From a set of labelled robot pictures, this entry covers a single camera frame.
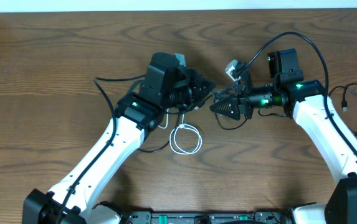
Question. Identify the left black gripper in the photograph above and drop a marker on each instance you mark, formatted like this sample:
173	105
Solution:
194	90

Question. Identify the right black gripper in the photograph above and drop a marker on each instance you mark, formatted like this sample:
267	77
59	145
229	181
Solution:
242	93

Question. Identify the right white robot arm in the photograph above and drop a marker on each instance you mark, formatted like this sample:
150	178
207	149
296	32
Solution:
303	101

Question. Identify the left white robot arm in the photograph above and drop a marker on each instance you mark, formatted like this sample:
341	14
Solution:
167	83

